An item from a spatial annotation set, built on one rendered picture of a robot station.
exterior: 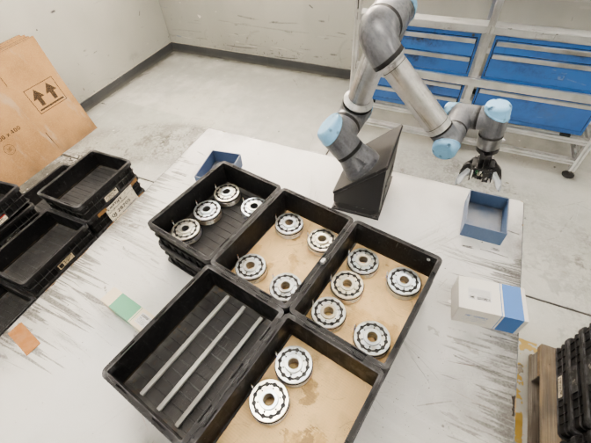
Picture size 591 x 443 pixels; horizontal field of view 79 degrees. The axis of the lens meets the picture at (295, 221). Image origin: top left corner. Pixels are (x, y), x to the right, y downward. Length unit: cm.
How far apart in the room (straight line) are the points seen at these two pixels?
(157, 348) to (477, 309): 97
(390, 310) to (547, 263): 160
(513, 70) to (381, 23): 182
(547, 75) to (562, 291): 132
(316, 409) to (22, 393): 92
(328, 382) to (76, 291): 100
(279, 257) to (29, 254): 149
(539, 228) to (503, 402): 167
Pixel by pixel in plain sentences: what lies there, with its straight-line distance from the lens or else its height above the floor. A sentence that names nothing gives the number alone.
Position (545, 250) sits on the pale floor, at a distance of 266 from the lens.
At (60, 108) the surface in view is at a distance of 375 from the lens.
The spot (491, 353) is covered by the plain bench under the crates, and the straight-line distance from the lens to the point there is 133.
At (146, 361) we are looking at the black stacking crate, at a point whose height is 83.
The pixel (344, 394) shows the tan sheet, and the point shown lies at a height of 83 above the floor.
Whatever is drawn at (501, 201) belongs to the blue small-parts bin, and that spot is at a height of 75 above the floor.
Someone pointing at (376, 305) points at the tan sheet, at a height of 83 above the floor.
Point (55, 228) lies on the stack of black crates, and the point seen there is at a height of 38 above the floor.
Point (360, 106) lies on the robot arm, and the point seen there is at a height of 111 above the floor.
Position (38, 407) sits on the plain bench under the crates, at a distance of 143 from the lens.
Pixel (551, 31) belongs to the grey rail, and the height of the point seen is 93.
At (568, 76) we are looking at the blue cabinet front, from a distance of 287.
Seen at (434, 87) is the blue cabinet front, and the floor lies 49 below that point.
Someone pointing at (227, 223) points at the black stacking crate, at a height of 83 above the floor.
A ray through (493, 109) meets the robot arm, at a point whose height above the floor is 122.
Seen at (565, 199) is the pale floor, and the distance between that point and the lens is 306.
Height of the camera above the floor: 183
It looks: 49 degrees down
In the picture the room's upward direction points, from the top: 4 degrees counter-clockwise
